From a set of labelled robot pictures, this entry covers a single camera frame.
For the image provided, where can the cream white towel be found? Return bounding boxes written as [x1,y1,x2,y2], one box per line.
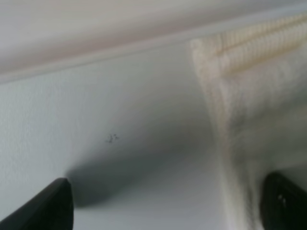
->
[190,12,307,230]

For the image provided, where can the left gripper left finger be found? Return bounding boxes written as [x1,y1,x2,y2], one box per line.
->
[0,178,74,230]

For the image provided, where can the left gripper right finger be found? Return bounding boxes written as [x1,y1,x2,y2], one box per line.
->
[260,172,307,230]

